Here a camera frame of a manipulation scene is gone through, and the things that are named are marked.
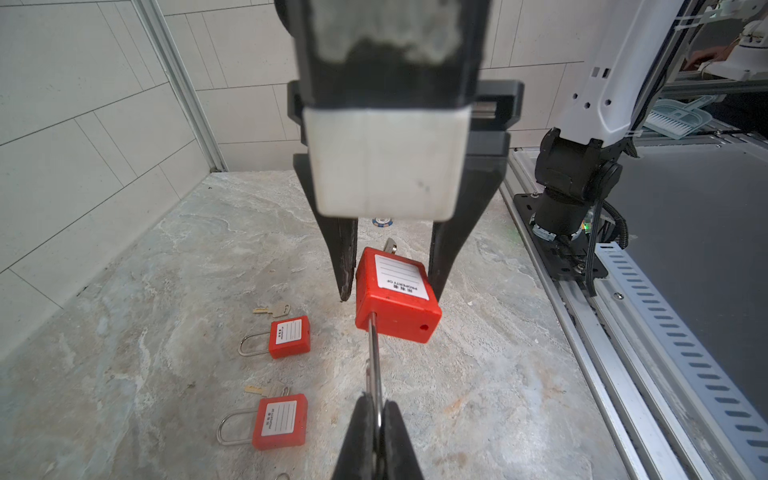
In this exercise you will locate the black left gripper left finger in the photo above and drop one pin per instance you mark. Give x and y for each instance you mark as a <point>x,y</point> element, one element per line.
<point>358,456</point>

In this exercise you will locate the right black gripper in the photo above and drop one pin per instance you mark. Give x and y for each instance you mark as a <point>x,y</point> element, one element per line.
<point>498,106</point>

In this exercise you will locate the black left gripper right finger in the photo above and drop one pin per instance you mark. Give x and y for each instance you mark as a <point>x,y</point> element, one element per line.
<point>398,460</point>

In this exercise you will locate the red padlock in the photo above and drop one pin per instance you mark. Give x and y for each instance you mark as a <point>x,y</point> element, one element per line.
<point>286,338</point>
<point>280,422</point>
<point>393,298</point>

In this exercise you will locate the silver safety key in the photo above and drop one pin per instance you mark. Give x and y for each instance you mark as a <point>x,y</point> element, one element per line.
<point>276,310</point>
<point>277,390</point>

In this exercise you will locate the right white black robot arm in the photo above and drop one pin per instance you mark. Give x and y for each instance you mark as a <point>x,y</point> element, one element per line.
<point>577,165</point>

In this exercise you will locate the teal dustpan in background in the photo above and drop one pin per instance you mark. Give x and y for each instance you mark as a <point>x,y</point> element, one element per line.
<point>676,120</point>

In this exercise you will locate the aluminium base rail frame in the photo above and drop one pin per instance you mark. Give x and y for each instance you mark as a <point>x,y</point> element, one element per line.
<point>671,410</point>

